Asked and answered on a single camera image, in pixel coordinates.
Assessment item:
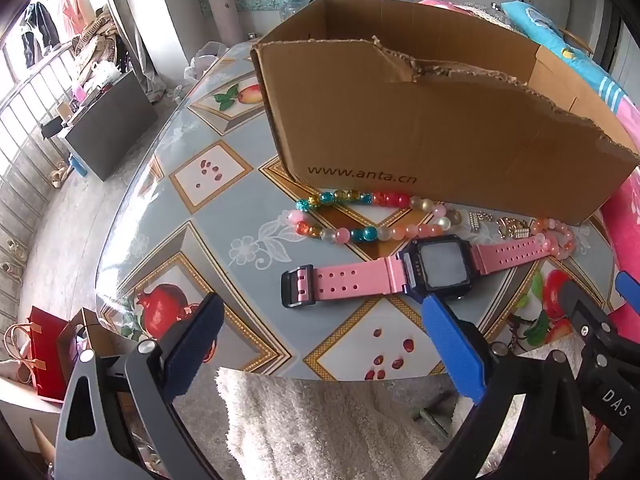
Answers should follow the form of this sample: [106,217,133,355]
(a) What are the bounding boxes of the white paper roll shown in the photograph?
[202,0,246,48]

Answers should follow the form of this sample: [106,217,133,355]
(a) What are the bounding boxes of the dark hanging jacket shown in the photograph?
[20,2,62,68]

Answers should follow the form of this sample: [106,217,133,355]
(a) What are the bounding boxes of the brown paper bag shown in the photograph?
[57,308,120,376]

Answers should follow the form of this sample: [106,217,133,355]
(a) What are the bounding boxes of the blue cartoon pillow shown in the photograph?
[500,1,640,111]

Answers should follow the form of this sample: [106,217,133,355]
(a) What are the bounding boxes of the multicolour glass bead bracelet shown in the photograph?
[287,189,463,244]

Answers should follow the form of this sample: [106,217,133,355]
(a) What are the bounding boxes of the red gift bag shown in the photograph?
[27,306,81,403]

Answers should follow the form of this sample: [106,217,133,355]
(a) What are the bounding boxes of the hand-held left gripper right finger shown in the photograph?
[422,294,591,480]

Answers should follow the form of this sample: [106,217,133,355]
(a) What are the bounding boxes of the pink orange bead bracelet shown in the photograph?
[530,216,577,261]

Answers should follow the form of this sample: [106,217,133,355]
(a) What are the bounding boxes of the brown cardboard box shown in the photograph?
[250,0,640,226]

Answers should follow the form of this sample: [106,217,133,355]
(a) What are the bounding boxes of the fruit print tablecloth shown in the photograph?
[95,40,621,381]

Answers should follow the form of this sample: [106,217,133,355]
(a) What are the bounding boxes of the white plastic bag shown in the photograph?
[184,41,231,83]

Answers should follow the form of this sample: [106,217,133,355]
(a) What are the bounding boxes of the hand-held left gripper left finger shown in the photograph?
[54,292,226,480]

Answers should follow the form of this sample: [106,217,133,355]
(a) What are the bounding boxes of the pile of clothes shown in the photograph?
[75,10,132,86]

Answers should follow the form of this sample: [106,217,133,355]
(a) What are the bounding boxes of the pink strap digital watch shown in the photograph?
[281,235,551,309]

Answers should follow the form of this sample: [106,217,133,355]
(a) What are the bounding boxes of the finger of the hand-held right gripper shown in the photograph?
[557,279,640,441]
[616,271,640,308]

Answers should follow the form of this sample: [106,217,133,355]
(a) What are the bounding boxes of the pink hanging garment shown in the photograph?
[60,0,95,36]

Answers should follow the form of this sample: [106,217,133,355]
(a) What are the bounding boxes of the grey cabinet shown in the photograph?
[57,71,160,182]

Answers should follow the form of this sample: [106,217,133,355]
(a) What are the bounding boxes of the metal window railing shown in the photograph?
[0,35,81,261]

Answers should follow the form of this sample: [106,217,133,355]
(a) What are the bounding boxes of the grey knit cloth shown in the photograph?
[450,2,518,26]

